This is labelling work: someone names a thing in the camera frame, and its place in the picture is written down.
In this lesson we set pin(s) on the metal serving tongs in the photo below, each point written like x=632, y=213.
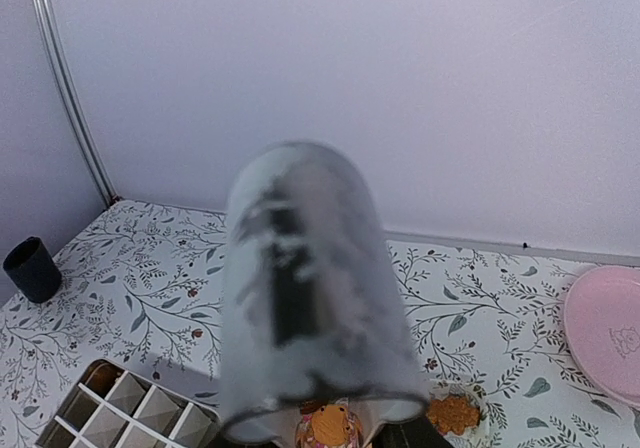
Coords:
x=311, y=306

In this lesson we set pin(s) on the orange flower cookie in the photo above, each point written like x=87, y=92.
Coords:
x=453, y=414

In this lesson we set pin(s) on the metal tin with white dividers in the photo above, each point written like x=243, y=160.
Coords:
x=110, y=406

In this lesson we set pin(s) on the dark blue cup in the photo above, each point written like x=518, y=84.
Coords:
x=33, y=271

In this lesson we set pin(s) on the pink plate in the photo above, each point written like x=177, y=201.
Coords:
x=601, y=324

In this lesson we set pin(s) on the left aluminium frame post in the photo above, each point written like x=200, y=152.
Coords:
x=63, y=80

